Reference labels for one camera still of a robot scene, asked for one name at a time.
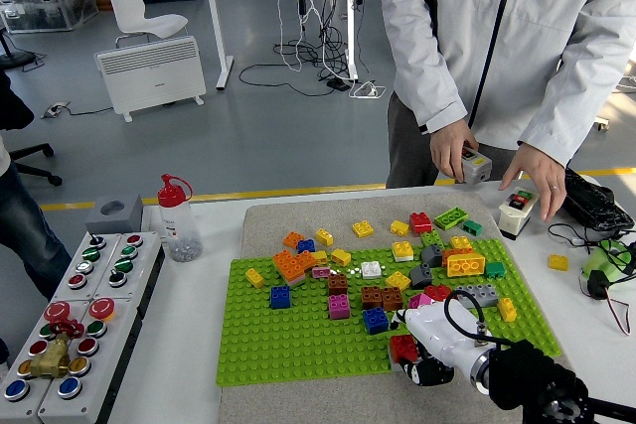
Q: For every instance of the orange pink white brick stack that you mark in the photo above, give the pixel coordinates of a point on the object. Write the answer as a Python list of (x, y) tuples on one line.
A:
[(288, 269)]

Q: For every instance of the grey remote control box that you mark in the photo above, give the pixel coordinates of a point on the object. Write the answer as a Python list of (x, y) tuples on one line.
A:
[(477, 166)]

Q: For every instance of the yellow white brick stack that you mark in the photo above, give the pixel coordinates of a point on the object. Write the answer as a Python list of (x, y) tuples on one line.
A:
[(402, 250)]

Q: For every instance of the green studded baseplate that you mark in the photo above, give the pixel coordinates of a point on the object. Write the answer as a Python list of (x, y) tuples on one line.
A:
[(308, 344)]

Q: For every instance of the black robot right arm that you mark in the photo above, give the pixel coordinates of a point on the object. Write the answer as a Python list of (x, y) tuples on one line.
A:
[(526, 374)]

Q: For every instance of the black mesh office chair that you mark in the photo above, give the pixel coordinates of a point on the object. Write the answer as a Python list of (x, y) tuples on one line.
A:
[(602, 125)]

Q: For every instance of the brown square toy brick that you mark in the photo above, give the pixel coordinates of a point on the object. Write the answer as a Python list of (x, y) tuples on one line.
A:
[(338, 284), (371, 298), (392, 299)]

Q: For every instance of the white panel heater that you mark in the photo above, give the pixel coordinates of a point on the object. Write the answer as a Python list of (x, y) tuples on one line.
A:
[(149, 71)]

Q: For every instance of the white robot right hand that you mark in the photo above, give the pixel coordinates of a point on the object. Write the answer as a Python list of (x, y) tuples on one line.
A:
[(437, 329)]

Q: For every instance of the yellow narrow toy brick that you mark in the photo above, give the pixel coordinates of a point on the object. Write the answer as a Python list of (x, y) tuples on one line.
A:
[(507, 310)]

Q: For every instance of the small yellow white brick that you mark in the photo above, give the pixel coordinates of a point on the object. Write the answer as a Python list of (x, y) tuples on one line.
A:
[(400, 229)]

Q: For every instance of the small black motor block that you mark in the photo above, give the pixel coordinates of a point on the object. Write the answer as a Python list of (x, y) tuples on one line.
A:
[(597, 285)]

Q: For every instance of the orange square toy brick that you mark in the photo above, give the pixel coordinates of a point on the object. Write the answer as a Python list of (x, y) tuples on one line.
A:
[(306, 259), (293, 240)]

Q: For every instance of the pink flat toy brick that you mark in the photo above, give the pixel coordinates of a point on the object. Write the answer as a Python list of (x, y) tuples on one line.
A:
[(321, 272)]

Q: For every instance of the black round stand base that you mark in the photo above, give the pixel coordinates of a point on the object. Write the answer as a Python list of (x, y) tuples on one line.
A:
[(15, 57)]

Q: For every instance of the lime green long brick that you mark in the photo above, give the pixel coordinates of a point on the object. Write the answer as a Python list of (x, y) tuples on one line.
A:
[(451, 218)]

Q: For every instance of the person's left hand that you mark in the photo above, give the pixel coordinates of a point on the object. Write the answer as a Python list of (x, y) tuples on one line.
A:
[(539, 176)]

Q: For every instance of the red square toy brick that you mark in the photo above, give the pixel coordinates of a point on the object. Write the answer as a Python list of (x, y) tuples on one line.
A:
[(437, 292), (401, 347)]

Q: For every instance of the white square toy brick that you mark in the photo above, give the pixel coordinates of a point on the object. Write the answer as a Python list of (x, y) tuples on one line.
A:
[(370, 270)]

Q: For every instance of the clear plastic crate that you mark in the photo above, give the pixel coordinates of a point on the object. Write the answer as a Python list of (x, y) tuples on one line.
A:
[(49, 2)]

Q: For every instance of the yellow square toy brick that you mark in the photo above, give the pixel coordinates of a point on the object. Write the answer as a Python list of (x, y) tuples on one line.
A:
[(254, 278), (461, 242), (363, 229), (558, 262), (324, 237), (340, 257), (398, 281)]

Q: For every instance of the clear bottle red cap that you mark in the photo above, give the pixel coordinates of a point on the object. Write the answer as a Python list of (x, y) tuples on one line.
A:
[(179, 230)]

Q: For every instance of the person's right hand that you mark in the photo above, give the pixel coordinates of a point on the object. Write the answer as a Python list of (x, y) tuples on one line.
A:
[(447, 146)]

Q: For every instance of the orange long toy brick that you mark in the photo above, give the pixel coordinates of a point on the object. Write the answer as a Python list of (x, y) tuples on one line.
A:
[(456, 250)]

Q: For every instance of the small white push-button box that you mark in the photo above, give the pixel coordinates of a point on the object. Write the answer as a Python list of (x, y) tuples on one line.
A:
[(144, 257), (74, 265)]

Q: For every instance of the dark green toy brick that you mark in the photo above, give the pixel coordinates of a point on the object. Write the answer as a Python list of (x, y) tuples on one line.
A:
[(471, 228), (495, 270)]

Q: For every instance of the large yellow hollow brick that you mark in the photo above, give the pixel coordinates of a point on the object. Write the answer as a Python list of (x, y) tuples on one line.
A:
[(465, 265)]

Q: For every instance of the magenta square toy brick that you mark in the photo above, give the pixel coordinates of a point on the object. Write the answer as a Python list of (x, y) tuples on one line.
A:
[(339, 307)]

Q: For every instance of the white plastic chair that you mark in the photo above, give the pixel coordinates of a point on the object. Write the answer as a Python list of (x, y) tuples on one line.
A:
[(134, 12)]

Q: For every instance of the black keyboard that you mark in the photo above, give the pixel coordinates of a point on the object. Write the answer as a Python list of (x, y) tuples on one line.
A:
[(596, 205)]

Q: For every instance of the pink and white toy brick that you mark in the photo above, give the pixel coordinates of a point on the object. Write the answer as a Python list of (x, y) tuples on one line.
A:
[(419, 301)]

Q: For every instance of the grey floor socket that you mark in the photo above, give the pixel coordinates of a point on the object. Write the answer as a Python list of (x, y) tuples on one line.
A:
[(55, 110)]

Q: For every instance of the grey curved toy brick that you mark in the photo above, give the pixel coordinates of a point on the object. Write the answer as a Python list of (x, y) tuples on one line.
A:
[(421, 276), (431, 255)]

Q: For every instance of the grey block with hole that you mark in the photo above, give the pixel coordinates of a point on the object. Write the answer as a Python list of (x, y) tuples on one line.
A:
[(114, 220)]

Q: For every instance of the person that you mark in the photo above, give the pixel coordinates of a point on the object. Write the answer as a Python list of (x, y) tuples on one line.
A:
[(546, 22), (25, 225)]

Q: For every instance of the lime green square brick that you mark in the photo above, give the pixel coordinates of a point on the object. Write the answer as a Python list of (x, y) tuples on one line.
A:
[(431, 238)]

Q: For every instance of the large white emergency-stop button box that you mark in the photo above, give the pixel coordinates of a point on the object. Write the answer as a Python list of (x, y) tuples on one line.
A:
[(115, 342), (27, 332)]

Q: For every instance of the white box coloured switches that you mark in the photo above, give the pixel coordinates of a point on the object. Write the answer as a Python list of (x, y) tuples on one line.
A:
[(514, 220)]

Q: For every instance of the blue square toy brick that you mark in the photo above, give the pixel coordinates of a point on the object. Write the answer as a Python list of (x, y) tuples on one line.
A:
[(375, 321), (280, 297)]

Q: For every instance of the red tall toy brick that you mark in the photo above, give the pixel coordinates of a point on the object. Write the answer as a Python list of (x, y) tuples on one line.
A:
[(420, 222)]

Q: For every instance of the lime green plastic part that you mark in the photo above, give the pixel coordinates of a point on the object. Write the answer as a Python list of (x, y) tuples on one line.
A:
[(593, 262)]

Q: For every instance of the small blue toy brick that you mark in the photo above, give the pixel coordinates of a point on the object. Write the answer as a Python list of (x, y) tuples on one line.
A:
[(306, 245)]

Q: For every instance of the small yellow toy brick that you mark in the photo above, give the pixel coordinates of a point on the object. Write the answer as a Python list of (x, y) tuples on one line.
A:
[(320, 257)]

